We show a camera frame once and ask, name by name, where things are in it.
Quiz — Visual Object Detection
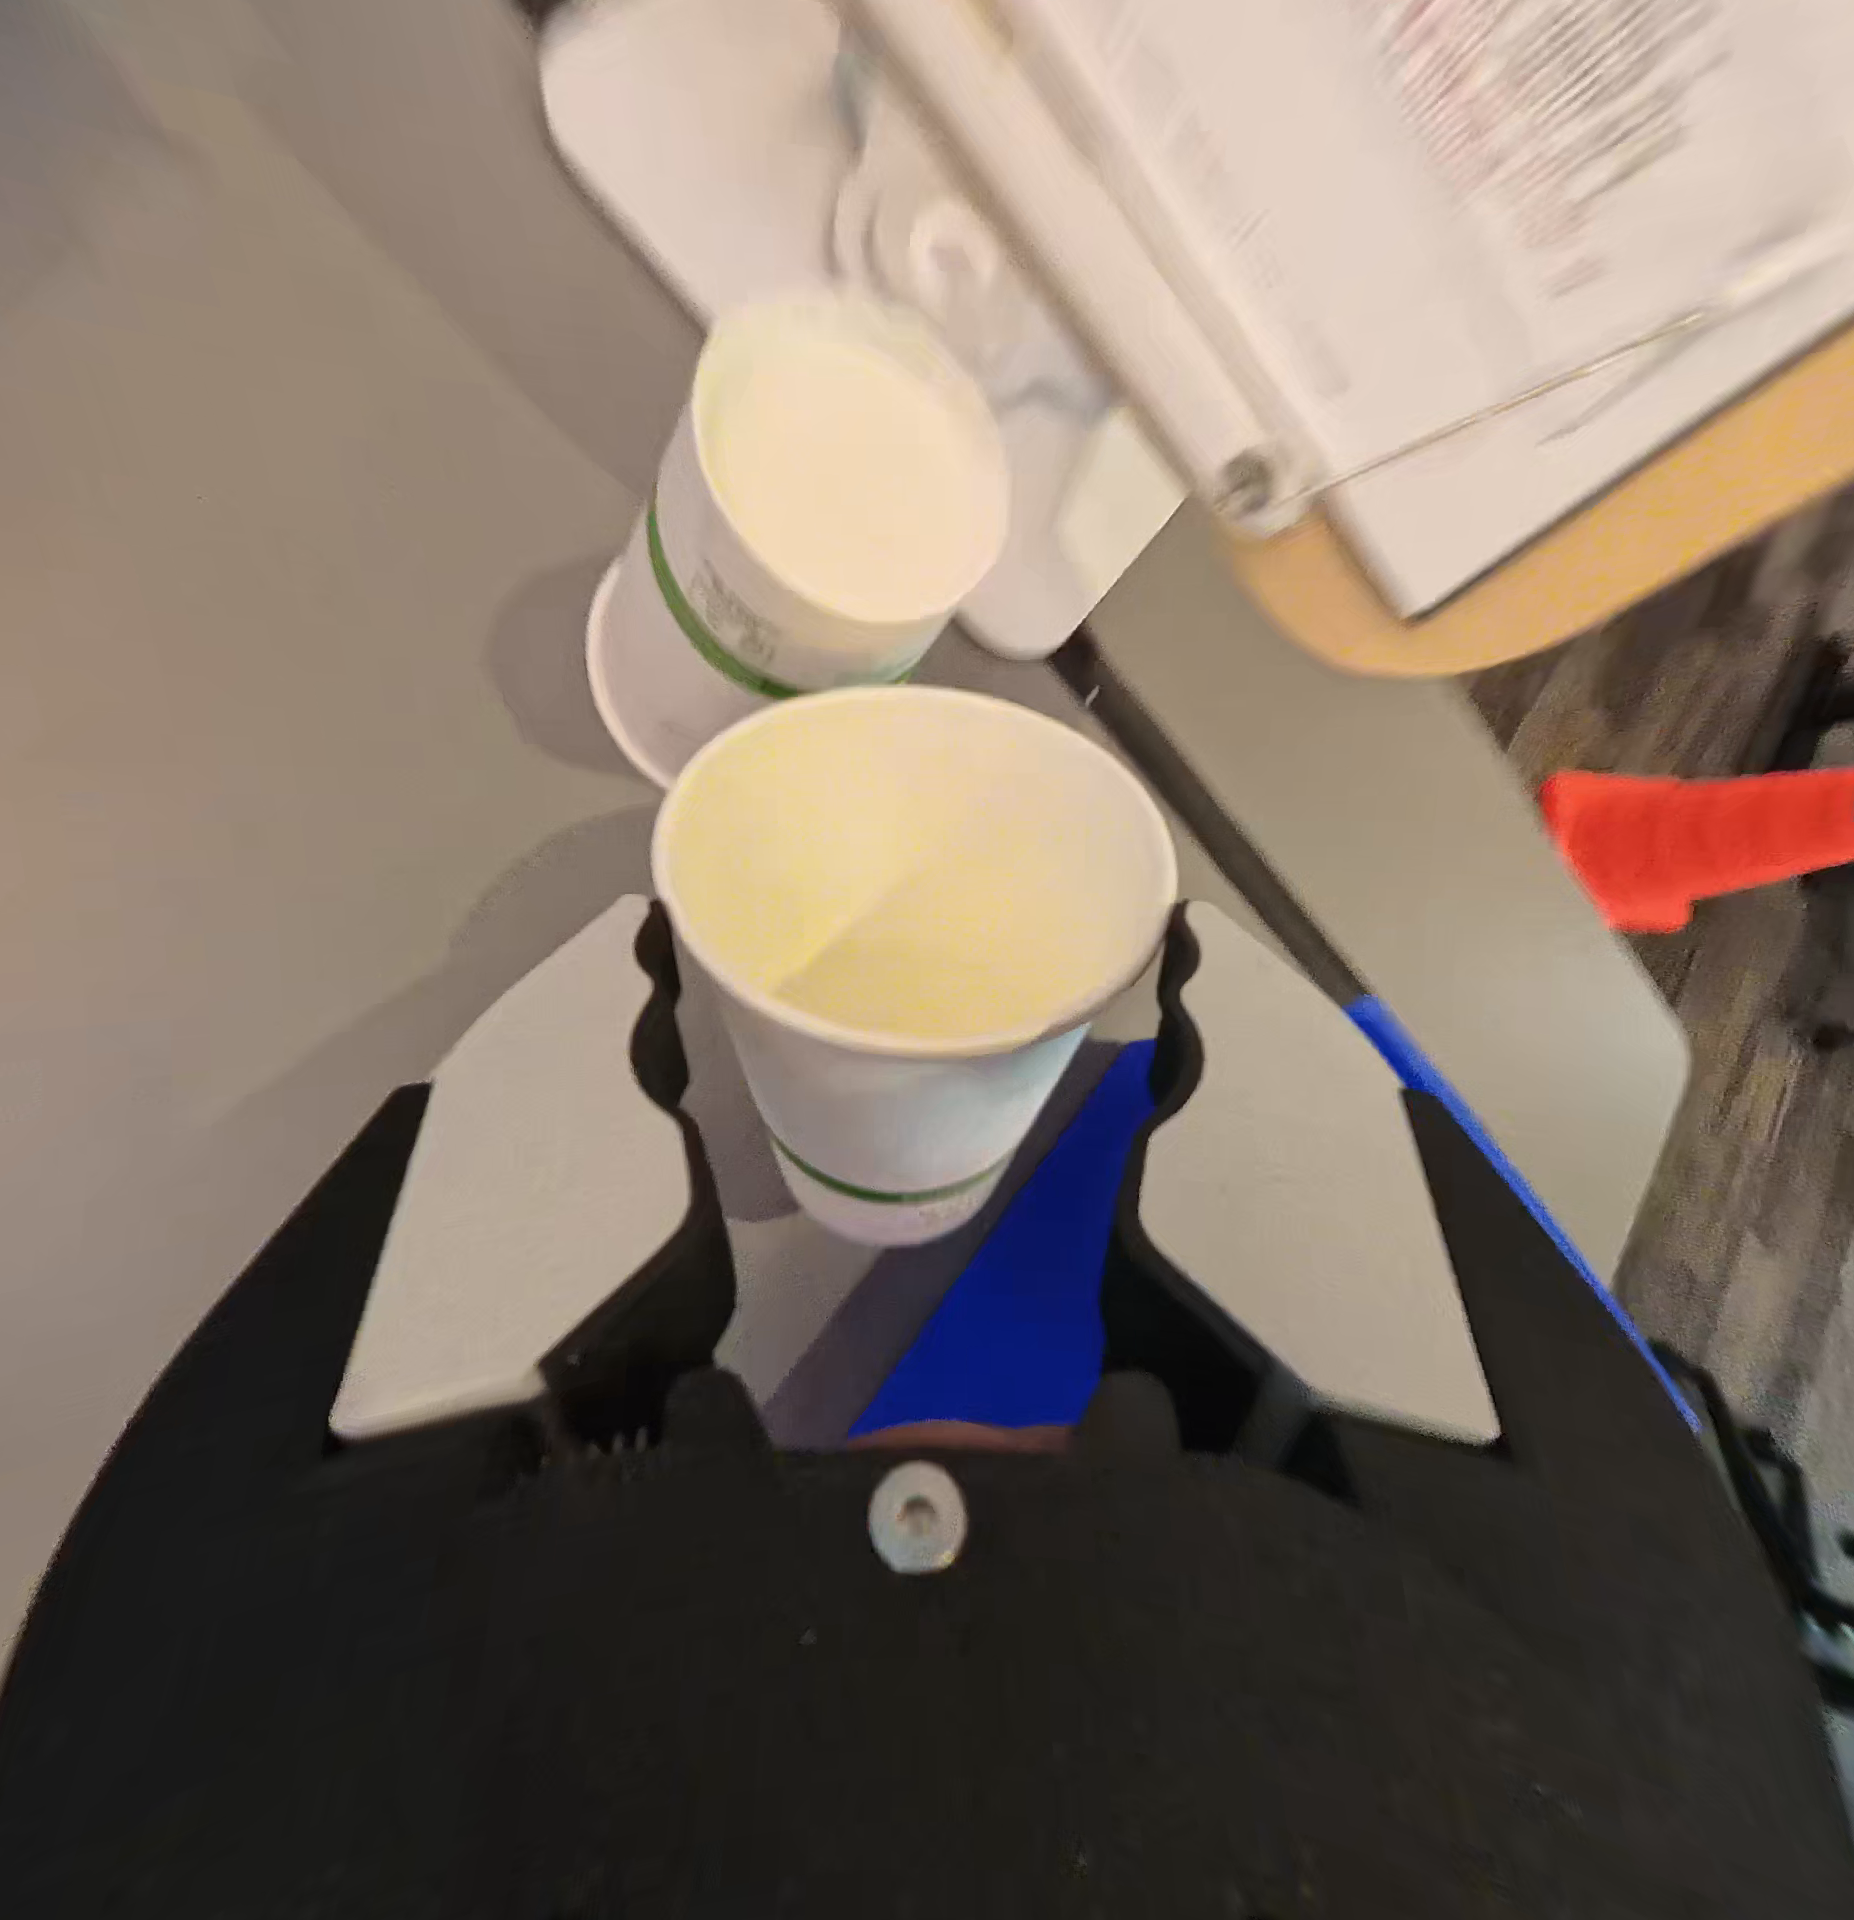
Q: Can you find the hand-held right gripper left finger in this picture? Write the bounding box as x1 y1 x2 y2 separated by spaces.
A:
328 899 733 1464

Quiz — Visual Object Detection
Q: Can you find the white sign stand base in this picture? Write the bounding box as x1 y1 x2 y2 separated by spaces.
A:
543 0 1188 657

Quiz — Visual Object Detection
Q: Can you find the green banded white paper cup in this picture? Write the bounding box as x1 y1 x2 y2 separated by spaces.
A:
652 693 1175 1250
585 301 1011 785

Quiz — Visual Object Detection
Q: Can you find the printed instruction sheet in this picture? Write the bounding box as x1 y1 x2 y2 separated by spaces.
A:
1011 0 1854 619

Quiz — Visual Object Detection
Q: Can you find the blue plastic bin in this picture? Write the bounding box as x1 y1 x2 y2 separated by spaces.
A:
845 999 1703 1450

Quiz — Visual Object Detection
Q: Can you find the orange traffic cone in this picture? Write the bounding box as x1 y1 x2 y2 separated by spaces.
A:
1535 762 1854 941

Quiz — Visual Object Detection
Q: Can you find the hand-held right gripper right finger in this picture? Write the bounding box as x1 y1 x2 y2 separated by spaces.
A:
1101 899 1507 1464

